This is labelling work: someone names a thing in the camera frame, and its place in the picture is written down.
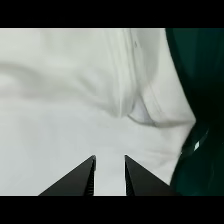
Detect white shirt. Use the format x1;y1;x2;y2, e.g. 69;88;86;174
0;27;197;197

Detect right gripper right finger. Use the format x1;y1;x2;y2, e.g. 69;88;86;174
124;154;181;197

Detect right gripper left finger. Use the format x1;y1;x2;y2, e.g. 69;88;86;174
38;154;97;197

